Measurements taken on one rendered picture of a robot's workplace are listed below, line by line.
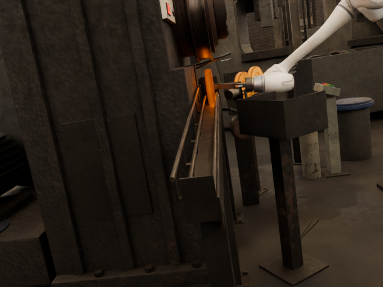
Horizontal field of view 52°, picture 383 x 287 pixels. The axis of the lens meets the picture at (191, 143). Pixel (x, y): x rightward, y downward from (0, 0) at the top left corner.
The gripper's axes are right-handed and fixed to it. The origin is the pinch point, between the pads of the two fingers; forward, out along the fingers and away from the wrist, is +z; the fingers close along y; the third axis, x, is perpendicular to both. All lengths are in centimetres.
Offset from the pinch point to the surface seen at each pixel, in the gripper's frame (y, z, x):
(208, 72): -16.0, 1.5, 8.1
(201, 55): -20.2, 4.4, 16.4
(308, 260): -56, -38, -70
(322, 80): 184, -100, -13
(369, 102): 78, -107, -23
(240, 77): 32.3, -15.3, 2.3
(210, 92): -19.8, 1.3, -1.2
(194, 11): -33.2, 5.8, 34.8
